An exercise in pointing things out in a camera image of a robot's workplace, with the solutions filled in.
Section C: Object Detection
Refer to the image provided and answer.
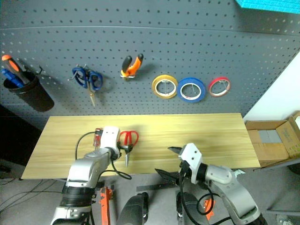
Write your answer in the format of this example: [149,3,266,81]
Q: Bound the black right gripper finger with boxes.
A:
[154,167,181,183]
[167,146,183,156]

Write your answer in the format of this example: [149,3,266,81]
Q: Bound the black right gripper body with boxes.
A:
[178,153,191,176]

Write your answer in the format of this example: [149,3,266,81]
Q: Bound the blue tape roll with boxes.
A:
[177,77,207,104]

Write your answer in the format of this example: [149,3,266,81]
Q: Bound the yellow tape roll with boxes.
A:
[151,74,179,100]

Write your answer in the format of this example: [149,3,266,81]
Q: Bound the red tape roll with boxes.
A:
[208,76,232,98]

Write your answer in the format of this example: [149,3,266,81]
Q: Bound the dark grey metal pegboard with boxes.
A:
[0,0,300,124]

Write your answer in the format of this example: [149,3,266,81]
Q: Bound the flat grey metal bar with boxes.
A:
[136,182,179,192]

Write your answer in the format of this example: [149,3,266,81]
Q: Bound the dark rounded shape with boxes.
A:
[175,190,202,225]
[116,191,150,225]

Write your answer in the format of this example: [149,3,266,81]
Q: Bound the small orange plastic part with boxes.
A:
[202,199,216,221]

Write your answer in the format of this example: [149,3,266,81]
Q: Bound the orange metal clamp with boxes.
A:
[98,185,115,225]

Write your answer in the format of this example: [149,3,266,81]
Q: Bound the silver pliers holder hook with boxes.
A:
[120,72,137,80]

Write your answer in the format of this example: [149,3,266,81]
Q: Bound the orange and black pliers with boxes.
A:
[120,53,144,78]

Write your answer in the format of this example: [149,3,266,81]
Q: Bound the open brown cardboard box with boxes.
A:
[244,111,300,165]

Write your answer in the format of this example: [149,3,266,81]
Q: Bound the silver scissors hook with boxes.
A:
[67,63,89,82]

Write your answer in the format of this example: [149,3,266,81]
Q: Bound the grey blocks in box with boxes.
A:
[257,129,284,144]

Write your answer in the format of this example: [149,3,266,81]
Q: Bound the black plastic tool cup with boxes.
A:
[2,71,55,113]

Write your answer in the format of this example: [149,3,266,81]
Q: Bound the orange and black screwdriver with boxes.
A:
[1,54,30,85]

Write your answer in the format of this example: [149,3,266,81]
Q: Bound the teal foam block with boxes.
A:
[235,0,300,15]

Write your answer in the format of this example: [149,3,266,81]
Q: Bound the red handled scissors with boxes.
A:
[119,130,140,168]

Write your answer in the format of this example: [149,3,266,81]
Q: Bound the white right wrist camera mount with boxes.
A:
[180,142,203,185]

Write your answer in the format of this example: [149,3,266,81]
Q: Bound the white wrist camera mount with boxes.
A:
[180,142,203,185]
[100,126,121,153]

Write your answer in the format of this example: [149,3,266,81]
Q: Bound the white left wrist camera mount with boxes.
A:
[100,126,121,153]

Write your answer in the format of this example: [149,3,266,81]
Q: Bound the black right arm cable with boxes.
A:
[177,161,233,225]

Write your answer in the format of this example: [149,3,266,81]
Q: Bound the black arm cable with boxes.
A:
[75,131,133,180]
[177,161,233,225]

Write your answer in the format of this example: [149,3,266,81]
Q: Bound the clear red handled screwdriver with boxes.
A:
[94,127,104,148]

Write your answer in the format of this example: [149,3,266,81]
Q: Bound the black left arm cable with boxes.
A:
[75,131,133,180]

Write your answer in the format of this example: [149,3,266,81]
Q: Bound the blue handled scissors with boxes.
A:
[71,66,104,108]

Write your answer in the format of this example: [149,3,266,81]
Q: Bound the grey metal frame rail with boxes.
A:
[259,157,300,170]

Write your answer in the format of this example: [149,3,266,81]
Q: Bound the thin black floor cables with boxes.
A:
[0,177,62,209]

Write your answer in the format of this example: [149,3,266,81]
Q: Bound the blue handled screwdriver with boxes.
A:
[0,68,24,89]

